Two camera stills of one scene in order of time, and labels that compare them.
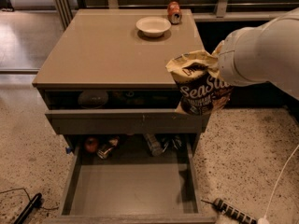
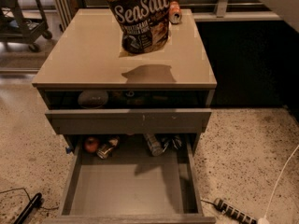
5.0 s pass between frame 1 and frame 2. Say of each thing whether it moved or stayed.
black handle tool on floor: stayed
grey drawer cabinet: stayed
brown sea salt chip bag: moved
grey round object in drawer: stayed
